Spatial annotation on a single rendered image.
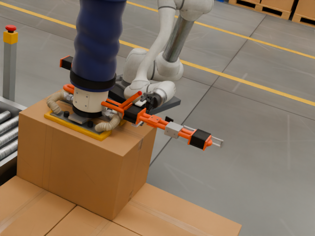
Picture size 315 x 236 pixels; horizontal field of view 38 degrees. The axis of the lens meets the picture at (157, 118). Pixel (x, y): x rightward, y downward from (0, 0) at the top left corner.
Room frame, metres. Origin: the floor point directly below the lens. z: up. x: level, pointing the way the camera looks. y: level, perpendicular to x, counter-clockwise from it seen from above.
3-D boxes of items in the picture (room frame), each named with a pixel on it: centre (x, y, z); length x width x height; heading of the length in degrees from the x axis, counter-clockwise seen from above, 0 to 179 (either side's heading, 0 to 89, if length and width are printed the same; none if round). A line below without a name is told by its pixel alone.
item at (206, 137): (1.85, -0.21, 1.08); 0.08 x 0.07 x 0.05; 71
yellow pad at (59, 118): (1.96, 0.38, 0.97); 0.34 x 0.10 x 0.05; 71
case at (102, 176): (2.06, 0.34, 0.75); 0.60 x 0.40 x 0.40; 71
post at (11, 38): (2.84, 1.07, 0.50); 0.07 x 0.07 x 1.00; 71
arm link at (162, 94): (2.18, 0.03, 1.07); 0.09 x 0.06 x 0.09; 71
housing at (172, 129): (1.90, -0.09, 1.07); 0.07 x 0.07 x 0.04; 71
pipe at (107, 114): (2.05, 0.35, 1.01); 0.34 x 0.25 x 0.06; 71
